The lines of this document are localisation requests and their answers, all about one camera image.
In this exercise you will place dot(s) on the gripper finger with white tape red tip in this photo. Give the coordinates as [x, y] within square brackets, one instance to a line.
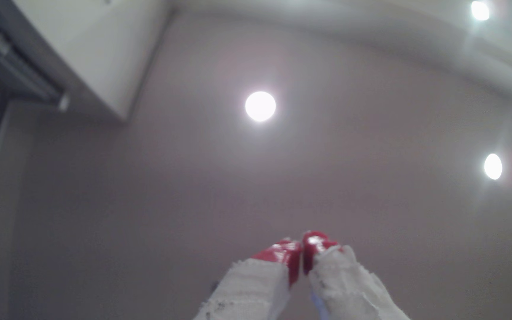
[256, 284]
[349, 289]

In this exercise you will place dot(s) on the round ceiling light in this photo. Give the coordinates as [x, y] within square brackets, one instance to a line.
[493, 166]
[260, 106]
[480, 10]

